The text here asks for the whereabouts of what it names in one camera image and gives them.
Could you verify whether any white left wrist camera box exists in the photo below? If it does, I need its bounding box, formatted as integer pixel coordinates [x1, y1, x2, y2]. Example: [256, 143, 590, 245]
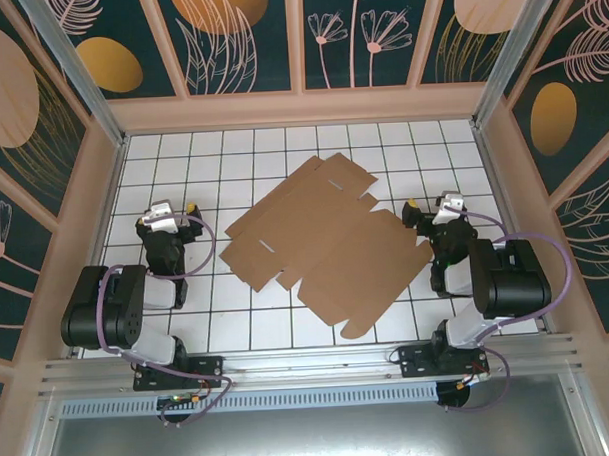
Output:
[140, 199, 182, 234]

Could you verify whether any brown cardboard paper box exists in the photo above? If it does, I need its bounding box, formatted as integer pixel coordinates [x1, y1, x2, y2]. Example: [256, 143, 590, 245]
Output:
[214, 150, 438, 345]

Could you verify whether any wire bundle with yellow plug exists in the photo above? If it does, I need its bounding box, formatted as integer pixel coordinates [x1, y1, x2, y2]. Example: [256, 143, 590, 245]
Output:
[456, 361, 491, 392]

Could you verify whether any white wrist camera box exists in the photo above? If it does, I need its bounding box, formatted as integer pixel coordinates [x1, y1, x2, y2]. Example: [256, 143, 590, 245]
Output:
[432, 191, 470, 228]
[140, 199, 182, 234]

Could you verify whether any aluminium corner post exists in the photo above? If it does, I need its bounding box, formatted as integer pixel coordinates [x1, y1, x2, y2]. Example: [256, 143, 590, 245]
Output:
[16, 0, 131, 152]
[466, 0, 573, 131]

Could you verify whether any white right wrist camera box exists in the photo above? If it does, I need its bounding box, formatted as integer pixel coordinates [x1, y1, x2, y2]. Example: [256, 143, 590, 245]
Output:
[432, 191, 470, 228]

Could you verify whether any aluminium frame rail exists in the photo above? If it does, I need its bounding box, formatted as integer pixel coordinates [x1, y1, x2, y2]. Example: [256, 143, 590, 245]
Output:
[36, 332, 589, 398]

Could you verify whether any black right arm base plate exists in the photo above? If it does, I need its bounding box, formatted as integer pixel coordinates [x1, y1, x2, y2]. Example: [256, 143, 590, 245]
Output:
[397, 342, 491, 381]

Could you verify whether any small green circuit board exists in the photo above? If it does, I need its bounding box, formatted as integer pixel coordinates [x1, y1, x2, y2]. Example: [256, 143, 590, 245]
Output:
[157, 391, 205, 410]

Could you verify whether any grey sheet metal panel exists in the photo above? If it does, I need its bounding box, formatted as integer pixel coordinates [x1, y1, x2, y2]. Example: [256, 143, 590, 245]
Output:
[19, 371, 609, 456]

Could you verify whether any grey slotted cable duct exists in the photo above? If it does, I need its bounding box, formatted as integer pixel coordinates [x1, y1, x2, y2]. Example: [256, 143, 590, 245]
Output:
[57, 381, 441, 419]

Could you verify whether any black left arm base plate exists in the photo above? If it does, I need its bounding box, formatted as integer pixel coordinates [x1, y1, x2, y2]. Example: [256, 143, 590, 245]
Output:
[132, 354, 226, 394]

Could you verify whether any thin aluminium side rail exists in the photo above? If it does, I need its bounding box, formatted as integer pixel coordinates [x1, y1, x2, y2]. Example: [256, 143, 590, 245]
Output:
[60, 137, 136, 358]
[471, 123, 548, 336]

